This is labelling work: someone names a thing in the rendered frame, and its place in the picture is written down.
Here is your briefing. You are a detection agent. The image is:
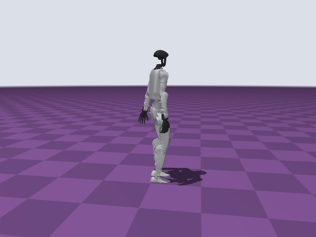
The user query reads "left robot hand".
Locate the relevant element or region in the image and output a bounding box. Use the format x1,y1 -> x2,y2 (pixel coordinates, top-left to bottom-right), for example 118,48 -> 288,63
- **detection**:
138,106 -> 148,124

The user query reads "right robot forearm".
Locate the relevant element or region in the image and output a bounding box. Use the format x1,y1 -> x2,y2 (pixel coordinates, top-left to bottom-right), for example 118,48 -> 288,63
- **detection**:
160,92 -> 168,119

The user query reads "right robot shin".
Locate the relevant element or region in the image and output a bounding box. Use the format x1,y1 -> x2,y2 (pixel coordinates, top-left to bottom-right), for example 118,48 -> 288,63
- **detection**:
155,147 -> 166,179

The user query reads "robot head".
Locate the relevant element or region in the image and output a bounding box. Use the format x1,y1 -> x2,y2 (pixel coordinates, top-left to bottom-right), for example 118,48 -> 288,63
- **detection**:
154,50 -> 168,70

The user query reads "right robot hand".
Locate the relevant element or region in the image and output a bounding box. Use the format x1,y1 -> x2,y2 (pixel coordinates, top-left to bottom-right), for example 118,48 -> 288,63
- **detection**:
160,114 -> 170,133

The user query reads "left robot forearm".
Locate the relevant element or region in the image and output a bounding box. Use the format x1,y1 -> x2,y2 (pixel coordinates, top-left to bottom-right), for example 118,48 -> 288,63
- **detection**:
143,93 -> 151,111

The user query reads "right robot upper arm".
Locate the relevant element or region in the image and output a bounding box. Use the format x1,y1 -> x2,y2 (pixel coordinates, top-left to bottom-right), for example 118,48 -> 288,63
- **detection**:
159,71 -> 168,98

